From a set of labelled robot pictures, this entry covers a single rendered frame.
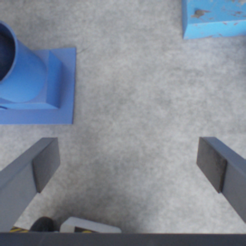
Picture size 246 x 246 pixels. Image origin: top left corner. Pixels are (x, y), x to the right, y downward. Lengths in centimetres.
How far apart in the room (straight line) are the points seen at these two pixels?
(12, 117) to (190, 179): 101
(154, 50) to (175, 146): 52
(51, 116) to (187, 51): 80
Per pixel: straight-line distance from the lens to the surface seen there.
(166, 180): 94
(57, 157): 16
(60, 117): 104
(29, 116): 113
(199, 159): 17
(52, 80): 100
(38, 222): 100
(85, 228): 91
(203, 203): 100
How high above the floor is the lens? 92
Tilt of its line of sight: 79 degrees down
